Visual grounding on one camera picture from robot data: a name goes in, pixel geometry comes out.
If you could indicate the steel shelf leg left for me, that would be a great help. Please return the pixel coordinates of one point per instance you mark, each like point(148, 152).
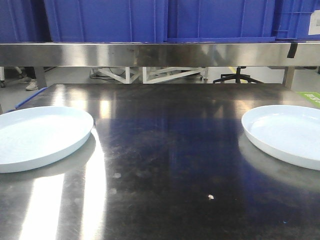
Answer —
point(40, 77)

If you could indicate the steel shelf leg right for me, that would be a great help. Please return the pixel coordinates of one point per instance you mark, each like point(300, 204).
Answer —
point(288, 76)

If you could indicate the white sneaker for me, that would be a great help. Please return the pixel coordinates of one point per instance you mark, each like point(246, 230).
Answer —
point(32, 85)

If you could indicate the black office chair base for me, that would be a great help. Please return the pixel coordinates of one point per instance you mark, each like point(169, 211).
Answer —
point(237, 76)

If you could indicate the white label on crate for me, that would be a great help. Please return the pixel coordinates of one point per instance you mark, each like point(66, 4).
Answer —
point(314, 23)

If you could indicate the blue plastic crate left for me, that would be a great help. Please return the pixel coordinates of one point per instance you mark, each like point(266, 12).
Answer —
point(106, 21)

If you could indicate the white metal frame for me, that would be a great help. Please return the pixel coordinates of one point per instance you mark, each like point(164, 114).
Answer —
point(148, 75)

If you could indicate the blue crate far left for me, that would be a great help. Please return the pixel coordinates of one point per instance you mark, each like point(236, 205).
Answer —
point(23, 21)

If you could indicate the black tape strip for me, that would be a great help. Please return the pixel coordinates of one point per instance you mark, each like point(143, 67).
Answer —
point(292, 50)

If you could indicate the steel shelf leg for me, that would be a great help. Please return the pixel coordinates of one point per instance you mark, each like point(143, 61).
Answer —
point(40, 77)
point(288, 76)

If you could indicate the blue plastic crate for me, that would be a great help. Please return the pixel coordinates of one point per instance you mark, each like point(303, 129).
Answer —
point(291, 20)
point(221, 21)
point(106, 21)

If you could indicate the blue plastic crate middle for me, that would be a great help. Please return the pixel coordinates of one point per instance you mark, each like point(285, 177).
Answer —
point(221, 21)

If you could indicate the blue plastic crate right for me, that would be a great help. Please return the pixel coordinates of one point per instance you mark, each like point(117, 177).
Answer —
point(291, 20)

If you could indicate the stainless steel shelf rail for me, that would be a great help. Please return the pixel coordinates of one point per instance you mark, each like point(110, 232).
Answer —
point(158, 55)

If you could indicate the light blue plate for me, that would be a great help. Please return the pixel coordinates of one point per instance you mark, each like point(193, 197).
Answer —
point(35, 137)
point(290, 133)

